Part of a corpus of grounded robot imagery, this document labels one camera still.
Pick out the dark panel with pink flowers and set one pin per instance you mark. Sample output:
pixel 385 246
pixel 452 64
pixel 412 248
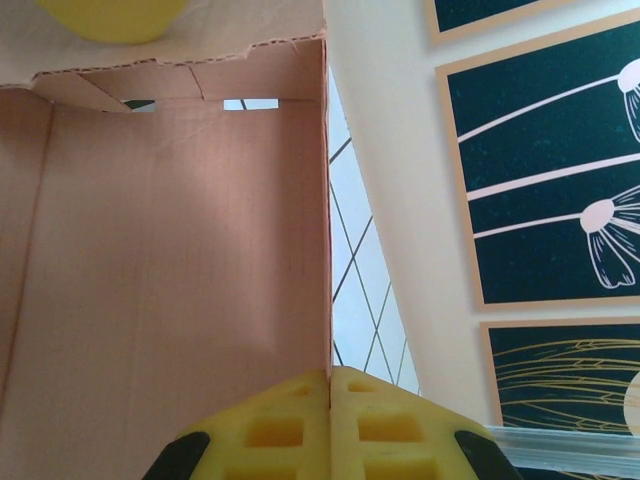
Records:
pixel 525 175

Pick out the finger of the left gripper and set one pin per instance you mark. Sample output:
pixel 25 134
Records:
pixel 115 20

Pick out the dark panel orange circle leaves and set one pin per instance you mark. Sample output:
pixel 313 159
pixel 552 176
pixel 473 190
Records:
pixel 525 12

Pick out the pink paper box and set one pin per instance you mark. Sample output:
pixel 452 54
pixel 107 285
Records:
pixel 175 225

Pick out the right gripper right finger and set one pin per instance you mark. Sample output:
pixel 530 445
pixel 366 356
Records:
pixel 400 440

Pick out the dark panel pink circle gold lines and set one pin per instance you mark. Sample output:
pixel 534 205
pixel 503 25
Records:
pixel 550 375

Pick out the right aluminium frame post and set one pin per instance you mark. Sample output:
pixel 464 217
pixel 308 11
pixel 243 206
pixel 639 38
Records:
pixel 575 450

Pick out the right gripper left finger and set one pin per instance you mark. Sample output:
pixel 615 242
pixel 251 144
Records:
pixel 270 440

